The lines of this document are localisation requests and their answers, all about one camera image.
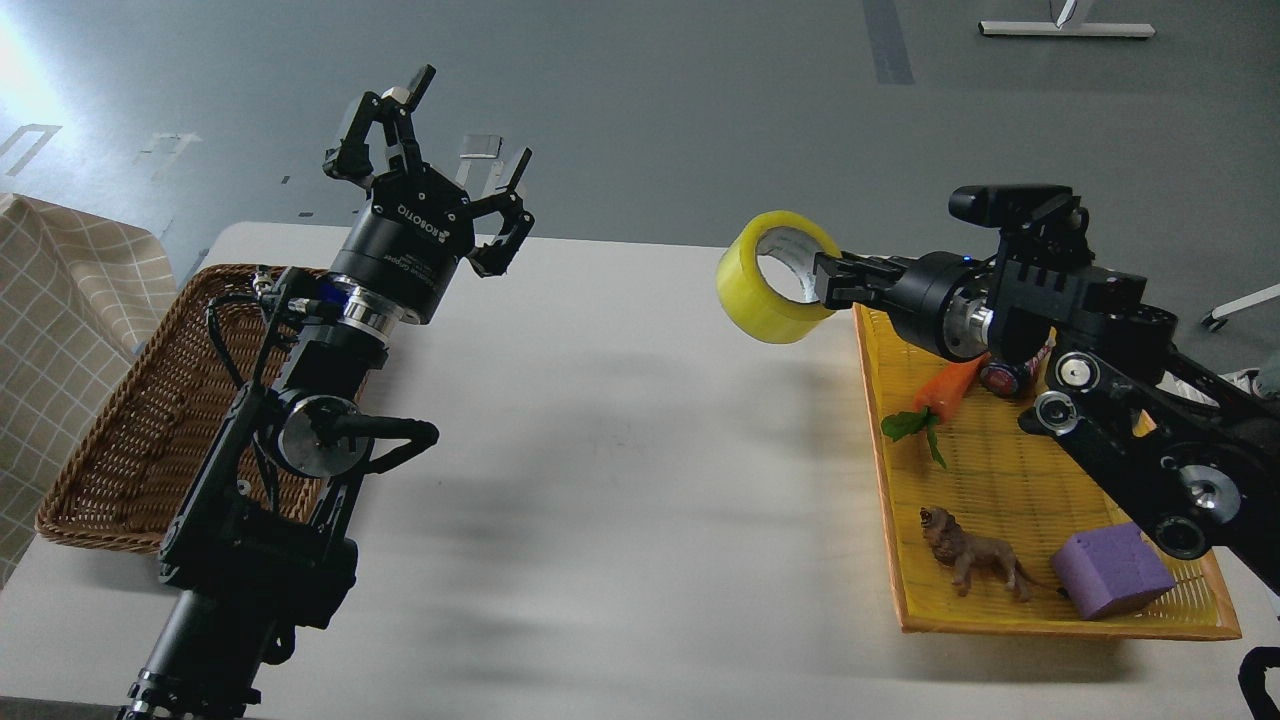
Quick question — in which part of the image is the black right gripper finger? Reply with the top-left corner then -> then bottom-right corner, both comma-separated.
814,252 -> 916,286
822,281 -> 891,311

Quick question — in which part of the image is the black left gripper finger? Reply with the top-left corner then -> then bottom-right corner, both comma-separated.
323,64 -> 436,192
465,149 -> 536,279

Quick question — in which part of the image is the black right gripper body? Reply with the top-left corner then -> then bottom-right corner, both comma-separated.
882,251 -> 993,363

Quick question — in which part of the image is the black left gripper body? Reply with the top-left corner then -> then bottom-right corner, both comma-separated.
330,165 -> 476,325

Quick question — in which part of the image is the yellow tape roll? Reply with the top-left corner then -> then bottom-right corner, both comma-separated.
716,210 -> 842,345

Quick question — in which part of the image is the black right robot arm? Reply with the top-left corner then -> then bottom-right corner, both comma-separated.
814,249 -> 1279,589

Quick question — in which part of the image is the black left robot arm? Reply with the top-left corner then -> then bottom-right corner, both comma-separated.
118,65 -> 534,719

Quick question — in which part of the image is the orange toy carrot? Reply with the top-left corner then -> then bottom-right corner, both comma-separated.
879,354 -> 989,469

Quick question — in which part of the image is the small soda can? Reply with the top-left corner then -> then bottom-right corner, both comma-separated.
978,340 -> 1053,398

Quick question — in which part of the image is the brown toy lion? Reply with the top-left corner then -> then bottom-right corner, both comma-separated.
918,506 -> 1070,602

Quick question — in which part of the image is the yellow woven basket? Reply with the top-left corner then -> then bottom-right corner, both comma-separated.
854,307 -> 1242,641

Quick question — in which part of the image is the white stand base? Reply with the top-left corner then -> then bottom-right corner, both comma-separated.
977,1 -> 1157,41

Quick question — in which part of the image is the beige checkered cloth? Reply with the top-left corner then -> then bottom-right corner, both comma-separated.
1,193 -> 177,579

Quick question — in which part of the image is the purple foam block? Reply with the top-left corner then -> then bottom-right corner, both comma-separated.
1050,521 -> 1176,621

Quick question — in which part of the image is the brown wicker basket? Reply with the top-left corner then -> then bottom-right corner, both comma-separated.
36,264 -> 264,553

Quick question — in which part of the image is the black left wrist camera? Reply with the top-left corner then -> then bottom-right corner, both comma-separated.
284,273 -> 348,322

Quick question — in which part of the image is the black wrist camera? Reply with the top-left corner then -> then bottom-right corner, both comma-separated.
284,273 -> 348,322
947,184 -> 1074,229

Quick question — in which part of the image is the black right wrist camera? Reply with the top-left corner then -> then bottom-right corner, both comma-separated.
947,184 -> 1074,229

